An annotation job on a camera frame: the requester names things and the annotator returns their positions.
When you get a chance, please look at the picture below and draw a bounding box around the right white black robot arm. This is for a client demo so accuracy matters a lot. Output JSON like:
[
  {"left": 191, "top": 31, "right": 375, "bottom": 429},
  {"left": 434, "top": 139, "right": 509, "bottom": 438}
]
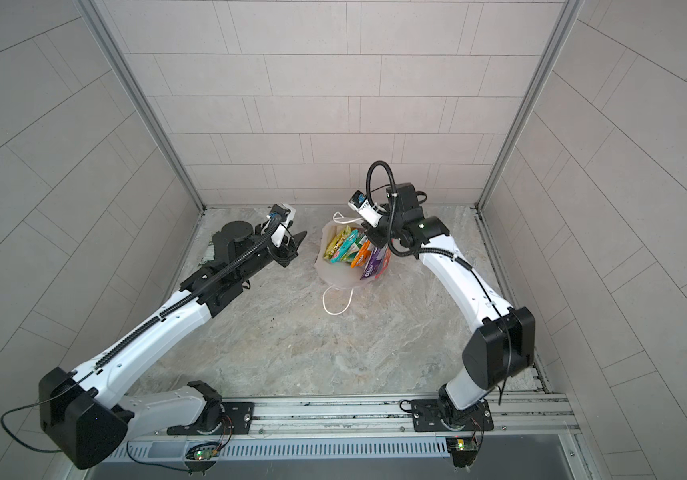
[{"left": 365, "top": 183, "right": 535, "bottom": 429}]

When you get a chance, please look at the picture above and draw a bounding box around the purple snack packet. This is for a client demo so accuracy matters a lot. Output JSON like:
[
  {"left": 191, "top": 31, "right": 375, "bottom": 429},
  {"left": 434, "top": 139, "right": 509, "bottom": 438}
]
[{"left": 361, "top": 246, "right": 389, "bottom": 280}]

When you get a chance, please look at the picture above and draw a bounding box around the red paper gift bag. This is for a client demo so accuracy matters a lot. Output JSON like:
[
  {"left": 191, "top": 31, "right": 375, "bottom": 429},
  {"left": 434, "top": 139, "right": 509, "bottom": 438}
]
[{"left": 315, "top": 212, "right": 391, "bottom": 316}]

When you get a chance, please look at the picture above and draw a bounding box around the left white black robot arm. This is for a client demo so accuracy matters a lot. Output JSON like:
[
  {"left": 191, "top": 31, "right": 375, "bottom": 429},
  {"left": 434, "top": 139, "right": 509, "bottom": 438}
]
[{"left": 39, "top": 213, "right": 307, "bottom": 470}]

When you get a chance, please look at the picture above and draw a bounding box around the aluminium corner post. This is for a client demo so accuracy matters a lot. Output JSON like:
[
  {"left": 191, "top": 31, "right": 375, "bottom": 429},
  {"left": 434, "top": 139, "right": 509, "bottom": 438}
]
[
  {"left": 477, "top": 0, "right": 583, "bottom": 212},
  {"left": 75, "top": 0, "right": 206, "bottom": 214}
]

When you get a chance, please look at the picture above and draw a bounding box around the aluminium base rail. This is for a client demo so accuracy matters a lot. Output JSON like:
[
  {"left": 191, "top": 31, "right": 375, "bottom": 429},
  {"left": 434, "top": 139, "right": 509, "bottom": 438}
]
[{"left": 76, "top": 392, "right": 581, "bottom": 445}]

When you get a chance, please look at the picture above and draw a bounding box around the yellow green snack packet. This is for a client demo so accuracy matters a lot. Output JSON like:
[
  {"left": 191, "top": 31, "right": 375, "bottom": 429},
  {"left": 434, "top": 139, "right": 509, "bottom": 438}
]
[{"left": 324, "top": 226, "right": 351, "bottom": 260}]

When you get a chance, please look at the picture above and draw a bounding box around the orange snack packet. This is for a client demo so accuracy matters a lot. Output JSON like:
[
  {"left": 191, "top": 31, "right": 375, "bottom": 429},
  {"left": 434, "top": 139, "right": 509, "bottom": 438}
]
[{"left": 351, "top": 239, "right": 371, "bottom": 268}]

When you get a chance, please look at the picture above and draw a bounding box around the aluminium corner post left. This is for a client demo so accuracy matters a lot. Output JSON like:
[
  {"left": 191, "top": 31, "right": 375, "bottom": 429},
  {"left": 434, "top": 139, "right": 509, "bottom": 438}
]
[{"left": 75, "top": 0, "right": 206, "bottom": 214}]

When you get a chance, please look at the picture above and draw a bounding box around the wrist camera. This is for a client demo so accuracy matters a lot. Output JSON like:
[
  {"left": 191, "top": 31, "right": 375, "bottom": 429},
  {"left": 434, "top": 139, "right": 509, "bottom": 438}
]
[
  {"left": 264, "top": 203, "right": 296, "bottom": 248},
  {"left": 347, "top": 190, "right": 383, "bottom": 227}
]

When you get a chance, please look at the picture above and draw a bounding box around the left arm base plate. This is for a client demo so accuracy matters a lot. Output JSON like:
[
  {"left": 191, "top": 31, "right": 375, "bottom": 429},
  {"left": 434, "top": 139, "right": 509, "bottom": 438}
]
[{"left": 167, "top": 401, "right": 255, "bottom": 436}]

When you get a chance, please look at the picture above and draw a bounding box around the right circuit board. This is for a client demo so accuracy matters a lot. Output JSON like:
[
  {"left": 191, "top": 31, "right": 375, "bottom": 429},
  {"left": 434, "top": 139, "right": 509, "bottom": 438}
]
[{"left": 445, "top": 437, "right": 481, "bottom": 468}]

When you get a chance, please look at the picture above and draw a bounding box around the aluminium corner post right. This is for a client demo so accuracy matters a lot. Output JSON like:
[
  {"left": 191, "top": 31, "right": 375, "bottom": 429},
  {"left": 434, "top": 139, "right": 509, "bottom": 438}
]
[{"left": 477, "top": 0, "right": 583, "bottom": 212}]

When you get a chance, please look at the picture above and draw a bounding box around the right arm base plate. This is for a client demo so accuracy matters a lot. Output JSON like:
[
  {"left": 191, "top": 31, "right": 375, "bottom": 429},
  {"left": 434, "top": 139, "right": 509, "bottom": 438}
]
[{"left": 407, "top": 399, "right": 495, "bottom": 432}]

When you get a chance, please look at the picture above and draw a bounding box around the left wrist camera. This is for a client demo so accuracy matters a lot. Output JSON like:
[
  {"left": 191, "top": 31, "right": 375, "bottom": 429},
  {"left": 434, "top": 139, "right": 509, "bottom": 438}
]
[{"left": 264, "top": 203, "right": 296, "bottom": 248}]

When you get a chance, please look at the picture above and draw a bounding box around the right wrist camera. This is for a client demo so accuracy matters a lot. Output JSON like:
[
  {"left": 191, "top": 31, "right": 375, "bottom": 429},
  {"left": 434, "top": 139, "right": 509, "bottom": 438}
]
[{"left": 347, "top": 190, "right": 383, "bottom": 227}]

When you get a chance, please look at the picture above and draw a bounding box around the teal snack packet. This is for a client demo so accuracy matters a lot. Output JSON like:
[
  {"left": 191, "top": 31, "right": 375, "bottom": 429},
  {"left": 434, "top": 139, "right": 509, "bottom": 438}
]
[{"left": 330, "top": 230, "right": 365, "bottom": 264}]

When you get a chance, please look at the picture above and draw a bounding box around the left green circuit board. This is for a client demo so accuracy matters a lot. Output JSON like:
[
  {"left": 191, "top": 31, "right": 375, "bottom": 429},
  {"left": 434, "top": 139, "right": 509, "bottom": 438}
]
[{"left": 185, "top": 442, "right": 222, "bottom": 462}]

